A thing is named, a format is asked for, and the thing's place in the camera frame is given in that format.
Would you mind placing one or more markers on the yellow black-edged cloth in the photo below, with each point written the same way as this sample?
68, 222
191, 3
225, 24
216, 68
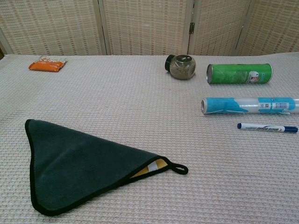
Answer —
77, 165

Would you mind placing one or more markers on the white woven fringed tablecloth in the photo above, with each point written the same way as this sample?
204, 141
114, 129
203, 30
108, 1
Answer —
140, 105

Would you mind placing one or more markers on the blue whiteboard marker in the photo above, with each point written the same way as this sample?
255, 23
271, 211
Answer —
266, 128

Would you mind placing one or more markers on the blue cling film roll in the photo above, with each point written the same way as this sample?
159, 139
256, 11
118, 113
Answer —
233, 106

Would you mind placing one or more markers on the glass spice jar black lid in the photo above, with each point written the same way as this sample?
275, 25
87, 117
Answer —
182, 68

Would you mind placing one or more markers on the green chip can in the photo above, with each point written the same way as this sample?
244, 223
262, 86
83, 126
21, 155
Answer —
233, 74

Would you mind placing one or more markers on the brass screen hinge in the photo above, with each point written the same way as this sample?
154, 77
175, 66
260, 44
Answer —
191, 28

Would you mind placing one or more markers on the woven bamboo folding screen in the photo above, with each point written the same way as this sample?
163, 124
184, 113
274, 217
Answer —
144, 25

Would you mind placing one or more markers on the orange snack packet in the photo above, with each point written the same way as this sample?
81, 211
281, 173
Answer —
46, 66

